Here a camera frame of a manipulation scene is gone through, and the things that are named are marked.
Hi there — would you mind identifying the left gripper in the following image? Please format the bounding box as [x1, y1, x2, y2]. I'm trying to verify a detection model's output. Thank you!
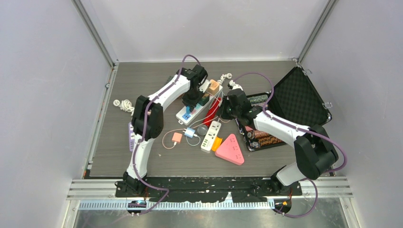
[182, 87, 204, 112]

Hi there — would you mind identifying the dark green cube adapter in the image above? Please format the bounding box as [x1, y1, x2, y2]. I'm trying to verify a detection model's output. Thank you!
[198, 93, 210, 106]

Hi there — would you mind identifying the white multicolour power strip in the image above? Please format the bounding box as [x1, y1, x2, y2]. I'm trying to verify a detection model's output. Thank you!
[176, 83, 223, 125]

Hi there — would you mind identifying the beige cube adapter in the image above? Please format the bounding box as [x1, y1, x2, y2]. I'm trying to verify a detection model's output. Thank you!
[206, 79, 220, 95]

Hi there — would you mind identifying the purple power strip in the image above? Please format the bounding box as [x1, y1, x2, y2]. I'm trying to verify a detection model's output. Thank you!
[128, 123, 135, 152]

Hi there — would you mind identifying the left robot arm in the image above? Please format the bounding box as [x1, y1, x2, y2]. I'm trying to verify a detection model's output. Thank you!
[123, 65, 208, 197]

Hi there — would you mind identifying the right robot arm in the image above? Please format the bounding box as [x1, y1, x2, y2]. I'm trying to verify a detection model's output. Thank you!
[218, 88, 339, 195]

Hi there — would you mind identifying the light blue charger plug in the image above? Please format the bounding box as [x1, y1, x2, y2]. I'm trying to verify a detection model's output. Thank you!
[184, 128, 199, 138]

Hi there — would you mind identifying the pink charger plug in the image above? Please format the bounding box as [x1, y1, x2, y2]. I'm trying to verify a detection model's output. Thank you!
[172, 132, 183, 144]

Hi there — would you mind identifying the red glitter microphone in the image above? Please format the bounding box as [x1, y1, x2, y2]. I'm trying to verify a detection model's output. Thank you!
[197, 98, 222, 136]

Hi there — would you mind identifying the yellow curved block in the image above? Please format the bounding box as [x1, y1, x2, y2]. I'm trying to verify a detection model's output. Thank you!
[211, 137, 222, 152]

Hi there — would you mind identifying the pink triangular socket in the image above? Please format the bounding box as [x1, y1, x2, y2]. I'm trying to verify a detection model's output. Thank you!
[215, 134, 244, 165]

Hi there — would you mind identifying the small white power strip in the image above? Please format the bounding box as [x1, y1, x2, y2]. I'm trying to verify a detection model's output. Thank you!
[201, 121, 221, 153]

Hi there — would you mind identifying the black poker chip case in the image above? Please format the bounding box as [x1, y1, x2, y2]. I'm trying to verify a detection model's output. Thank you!
[236, 66, 332, 152]

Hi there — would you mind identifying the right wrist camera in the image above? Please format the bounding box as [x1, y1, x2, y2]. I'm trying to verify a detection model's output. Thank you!
[227, 80, 243, 91]

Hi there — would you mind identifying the white cord bundle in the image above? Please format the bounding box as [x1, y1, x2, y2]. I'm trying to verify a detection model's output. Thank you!
[113, 99, 136, 114]

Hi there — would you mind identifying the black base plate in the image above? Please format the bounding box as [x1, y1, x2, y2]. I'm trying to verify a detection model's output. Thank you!
[138, 176, 303, 204]

